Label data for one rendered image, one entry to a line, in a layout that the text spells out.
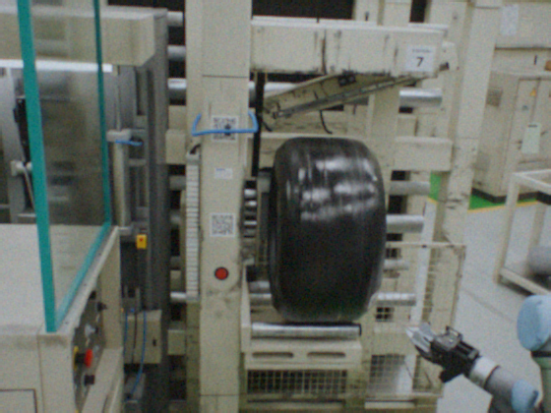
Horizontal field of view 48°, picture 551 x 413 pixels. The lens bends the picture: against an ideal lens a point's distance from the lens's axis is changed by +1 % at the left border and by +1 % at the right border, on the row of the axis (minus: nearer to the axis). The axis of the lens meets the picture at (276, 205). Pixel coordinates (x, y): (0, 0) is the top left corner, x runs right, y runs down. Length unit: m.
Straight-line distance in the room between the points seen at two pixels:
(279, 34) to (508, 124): 4.45
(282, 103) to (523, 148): 4.52
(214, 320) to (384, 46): 1.01
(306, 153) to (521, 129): 4.73
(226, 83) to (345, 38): 0.46
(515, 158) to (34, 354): 5.59
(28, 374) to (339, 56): 1.29
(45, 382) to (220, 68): 0.91
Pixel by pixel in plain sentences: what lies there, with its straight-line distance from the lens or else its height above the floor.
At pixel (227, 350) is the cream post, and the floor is 0.79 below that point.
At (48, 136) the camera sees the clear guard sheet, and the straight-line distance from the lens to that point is 1.16.
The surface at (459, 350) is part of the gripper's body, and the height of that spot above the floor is 1.02.
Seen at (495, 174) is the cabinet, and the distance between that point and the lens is 6.37.
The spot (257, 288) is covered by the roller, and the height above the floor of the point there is 0.91.
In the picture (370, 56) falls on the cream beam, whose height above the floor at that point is 1.70.
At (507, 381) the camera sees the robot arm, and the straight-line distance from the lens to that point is 1.68.
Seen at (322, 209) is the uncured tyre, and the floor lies 1.33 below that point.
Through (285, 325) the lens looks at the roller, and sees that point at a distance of 1.92.
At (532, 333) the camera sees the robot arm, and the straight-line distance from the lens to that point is 1.43.
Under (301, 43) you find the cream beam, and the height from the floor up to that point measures 1.73.
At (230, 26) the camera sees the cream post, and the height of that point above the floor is 1.79.
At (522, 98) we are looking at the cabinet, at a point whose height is 1.03.
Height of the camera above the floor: 1.89
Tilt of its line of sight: 19 degrees down
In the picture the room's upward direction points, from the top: 3 degrees clockwise
